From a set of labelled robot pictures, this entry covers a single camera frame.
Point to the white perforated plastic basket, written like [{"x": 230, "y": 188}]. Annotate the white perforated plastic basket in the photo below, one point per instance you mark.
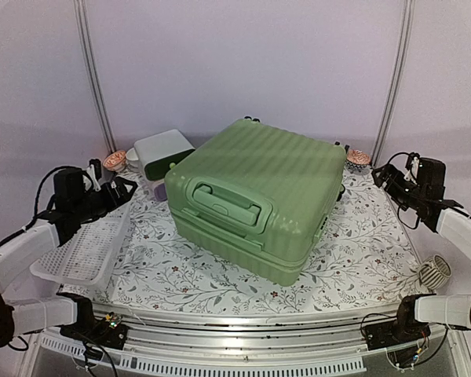
[{"x": 88, "y": 258}]

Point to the floral white table mat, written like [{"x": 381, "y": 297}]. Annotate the floral white table mat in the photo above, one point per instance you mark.
[{"x": 363, "y": 260}]

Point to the white green drawer box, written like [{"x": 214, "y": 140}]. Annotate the white green drawer box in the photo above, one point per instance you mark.
[{"x": 157, "y": 152}]

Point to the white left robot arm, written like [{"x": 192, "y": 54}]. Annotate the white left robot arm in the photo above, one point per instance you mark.
[{"x": 79, "y": 198}]

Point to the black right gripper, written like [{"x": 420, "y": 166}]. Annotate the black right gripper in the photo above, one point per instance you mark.
[{"x": 388, "y": 170}]

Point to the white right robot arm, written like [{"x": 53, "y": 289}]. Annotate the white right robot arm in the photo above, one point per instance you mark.
[{"x": 452, "y": 222}]

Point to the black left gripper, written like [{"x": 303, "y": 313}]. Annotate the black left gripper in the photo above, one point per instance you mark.
[{"x": 114, "y": 199}]

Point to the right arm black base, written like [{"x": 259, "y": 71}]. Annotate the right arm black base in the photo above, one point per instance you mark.
[{"x": 392, "y": 331}]

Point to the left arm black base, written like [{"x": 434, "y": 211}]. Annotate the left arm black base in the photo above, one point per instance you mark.
[{"x": 109, "y": 332}]

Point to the purple drawer box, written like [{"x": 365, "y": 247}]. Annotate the purple drawer box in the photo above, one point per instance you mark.
[{"x": 159, "y": 190}]

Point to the green hard-shell suitcase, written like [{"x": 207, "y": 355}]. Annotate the green hard-shell suitcase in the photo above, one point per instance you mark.
[{"x": 257, "y": 196}]

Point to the white ribbed round object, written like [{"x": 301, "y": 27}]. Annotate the white ribbed round object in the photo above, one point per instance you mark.
[{"x": 434, "y": 272}]

